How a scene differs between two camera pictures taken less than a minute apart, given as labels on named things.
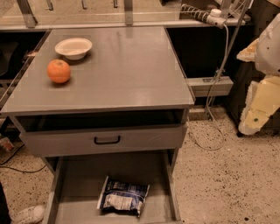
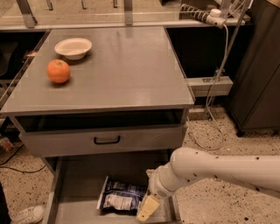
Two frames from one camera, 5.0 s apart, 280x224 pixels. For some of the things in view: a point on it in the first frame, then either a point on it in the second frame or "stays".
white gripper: x=269 y=52 to x=157 y=185
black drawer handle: x=106 y=143 stays
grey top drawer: x=57 y=143 stays
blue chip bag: x=122 y=195 stays
